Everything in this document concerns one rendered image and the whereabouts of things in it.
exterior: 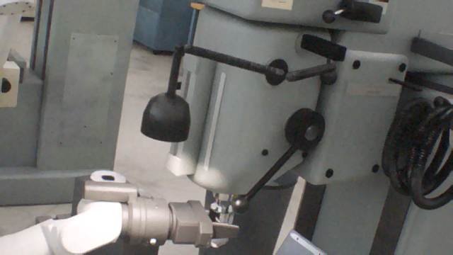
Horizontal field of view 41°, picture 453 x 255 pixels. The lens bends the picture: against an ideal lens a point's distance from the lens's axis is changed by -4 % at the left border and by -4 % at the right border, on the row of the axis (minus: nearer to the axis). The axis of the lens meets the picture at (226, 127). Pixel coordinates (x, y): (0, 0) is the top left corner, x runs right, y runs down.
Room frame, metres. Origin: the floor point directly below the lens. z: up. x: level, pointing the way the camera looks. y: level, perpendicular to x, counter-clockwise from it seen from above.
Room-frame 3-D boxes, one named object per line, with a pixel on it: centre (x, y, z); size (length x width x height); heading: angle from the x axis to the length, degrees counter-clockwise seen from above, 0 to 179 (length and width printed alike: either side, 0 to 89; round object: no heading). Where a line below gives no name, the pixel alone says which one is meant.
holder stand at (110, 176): (1.41, 0.23, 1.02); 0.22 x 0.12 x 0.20; 49
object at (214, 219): (1.10, -0.02, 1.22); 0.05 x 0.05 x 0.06
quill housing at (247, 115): (1.10, -0.03, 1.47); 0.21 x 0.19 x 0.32; 38
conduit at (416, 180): (1.11, -0.35, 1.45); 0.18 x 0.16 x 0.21; 128
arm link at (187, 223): (1.07, 0.06, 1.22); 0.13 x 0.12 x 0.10; 21
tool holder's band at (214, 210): (1.10, -0.02, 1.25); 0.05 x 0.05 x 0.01
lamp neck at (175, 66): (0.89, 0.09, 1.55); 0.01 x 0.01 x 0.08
